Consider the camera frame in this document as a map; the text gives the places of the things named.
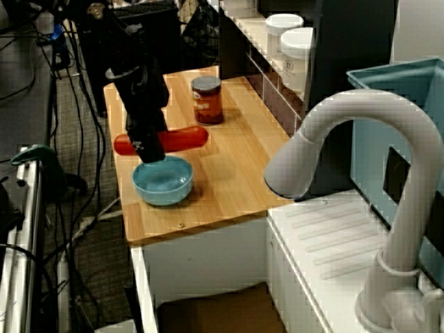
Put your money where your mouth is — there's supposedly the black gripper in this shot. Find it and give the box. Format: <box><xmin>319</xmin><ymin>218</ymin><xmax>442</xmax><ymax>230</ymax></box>
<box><xmin>105</xmin><ymin>58</ymin><xmax>171</xmax><ymax>164</ymax></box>

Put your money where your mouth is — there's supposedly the orange toy sausage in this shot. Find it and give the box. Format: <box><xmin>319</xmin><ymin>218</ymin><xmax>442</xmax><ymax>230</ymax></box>
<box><xmin>113</xmin><ymin>125</ymin><xmax>210</xmax><ymax>157</ymax></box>

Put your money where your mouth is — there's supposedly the brown beans can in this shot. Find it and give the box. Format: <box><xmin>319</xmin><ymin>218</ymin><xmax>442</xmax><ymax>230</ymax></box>
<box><xmin>191</xmin><ymin>76</ymin><xmax>225</xmax><ymax>126</ymax></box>

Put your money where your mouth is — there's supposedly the light blue bowl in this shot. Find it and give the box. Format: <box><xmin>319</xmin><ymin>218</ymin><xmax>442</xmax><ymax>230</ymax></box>
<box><xmin>131</xmin><ymin>155</ymin><xmax>194</xmax><ymax>206</ymax></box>

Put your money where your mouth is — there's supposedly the white toy kitchen cabinet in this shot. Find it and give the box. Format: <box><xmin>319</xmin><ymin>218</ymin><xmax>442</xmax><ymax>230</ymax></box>
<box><xmin>130</xmin><ymin>189</ymin><xmax>444</xmax><ymax>333</ymax></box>

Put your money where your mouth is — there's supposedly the dark tiled backsplash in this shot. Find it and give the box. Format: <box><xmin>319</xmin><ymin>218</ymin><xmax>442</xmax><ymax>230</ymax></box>
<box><xmin>218</xmin><ymin>0</ymin><xmax>306</xmax><ymax>136</ymax></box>

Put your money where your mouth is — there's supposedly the blue plastic piece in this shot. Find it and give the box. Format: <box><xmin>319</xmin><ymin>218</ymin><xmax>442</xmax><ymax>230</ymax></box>
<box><xmin>51</xmin><ymin>24</ymin><xmax>67</xmax><ymax>46</ymax></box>

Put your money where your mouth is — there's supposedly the cream shelf ledge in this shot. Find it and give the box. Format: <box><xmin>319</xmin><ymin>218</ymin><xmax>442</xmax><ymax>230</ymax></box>
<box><xmin>221</xmin><ymin>6</ymin><xmax>313</xmax><ymax>105</ymax></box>

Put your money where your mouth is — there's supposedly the large white lidded jar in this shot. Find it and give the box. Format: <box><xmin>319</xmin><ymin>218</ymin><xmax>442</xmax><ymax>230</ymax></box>
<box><xmin>280</xmin><ymin>27</ymin><xmax>315</xmax><ymax>94</ymax></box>

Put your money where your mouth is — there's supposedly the small white lidded jar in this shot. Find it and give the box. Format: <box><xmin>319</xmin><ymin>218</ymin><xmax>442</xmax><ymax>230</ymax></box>
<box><xmin>265</xmin><ymin>13</ymin><xmax>305</xmax><ymax>58</ymax></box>

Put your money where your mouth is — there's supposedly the grey toy faucet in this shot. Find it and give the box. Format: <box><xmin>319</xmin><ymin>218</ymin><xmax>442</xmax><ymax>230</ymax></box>
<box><xmin>263</xmin><ymin>88</ymin><xmax>444</xmax><ymax>333</ymax></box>

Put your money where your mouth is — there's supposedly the teal plastic bin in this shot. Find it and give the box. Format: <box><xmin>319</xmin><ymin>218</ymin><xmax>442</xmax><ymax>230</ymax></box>
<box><xmin>346</xmin><ymin>57</ymin><xmax>444</xmax><ymax>289</ymax></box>

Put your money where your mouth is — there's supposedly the dark grey upright panel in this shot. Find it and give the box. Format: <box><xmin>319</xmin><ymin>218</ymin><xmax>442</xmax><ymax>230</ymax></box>
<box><xmin>305</xmin><ymin>0</ymin><xmax>398</xmax><ymax>200</ymax></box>

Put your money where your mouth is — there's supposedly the white metal frame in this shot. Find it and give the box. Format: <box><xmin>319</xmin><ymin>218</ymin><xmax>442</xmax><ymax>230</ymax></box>
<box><xmin>0</xmin><ymin>148</ymin><xmax>46</xmax><ymax>333</ymax></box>

